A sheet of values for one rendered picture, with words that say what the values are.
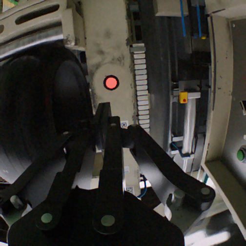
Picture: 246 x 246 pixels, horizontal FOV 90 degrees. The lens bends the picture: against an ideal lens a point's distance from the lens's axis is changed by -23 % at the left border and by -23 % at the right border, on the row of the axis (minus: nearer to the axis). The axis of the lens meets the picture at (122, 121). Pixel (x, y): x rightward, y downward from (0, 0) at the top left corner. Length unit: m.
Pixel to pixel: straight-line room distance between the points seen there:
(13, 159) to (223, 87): 0.52
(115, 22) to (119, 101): 0.24
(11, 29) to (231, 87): 0.55
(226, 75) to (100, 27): 0.35
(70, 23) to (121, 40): 0.17
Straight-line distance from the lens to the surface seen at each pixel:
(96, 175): 0.99
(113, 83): 0.46
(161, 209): 1.42
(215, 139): 0.41
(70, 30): 0.37
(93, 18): 0.48
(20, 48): 0.47
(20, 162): 0.42
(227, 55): 0.37
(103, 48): 0.46
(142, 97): 0.49
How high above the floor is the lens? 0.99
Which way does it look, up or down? 23 degrees up
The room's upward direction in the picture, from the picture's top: 174 degrees clockwise
